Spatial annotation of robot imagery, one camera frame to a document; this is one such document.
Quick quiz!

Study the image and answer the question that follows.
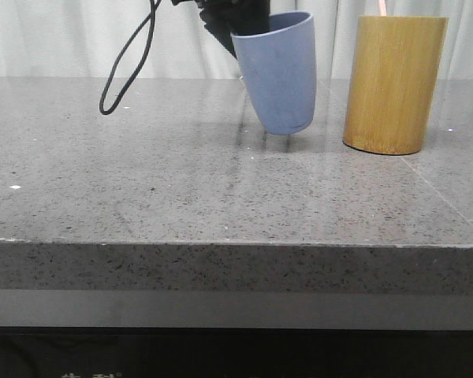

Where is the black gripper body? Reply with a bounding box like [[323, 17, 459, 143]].
[[170, 0, 272, 35]]

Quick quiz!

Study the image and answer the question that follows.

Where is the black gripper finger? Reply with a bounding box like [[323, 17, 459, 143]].
[[199, 9, 237, 59]]

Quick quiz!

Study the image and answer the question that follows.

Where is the blue plastic cup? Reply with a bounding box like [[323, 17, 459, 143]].
[[231, 10, 317, 135]]

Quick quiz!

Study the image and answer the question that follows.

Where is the bamboo cylinder holder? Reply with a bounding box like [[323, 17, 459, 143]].
[[343, 16, 448, 155]]

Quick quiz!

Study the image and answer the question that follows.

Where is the white pleated curtain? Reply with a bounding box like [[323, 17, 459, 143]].
[[0, 1, 473, 80]]

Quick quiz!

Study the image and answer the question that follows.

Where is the black cable loop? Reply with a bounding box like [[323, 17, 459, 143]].
[[99, 0, 162, 116]]

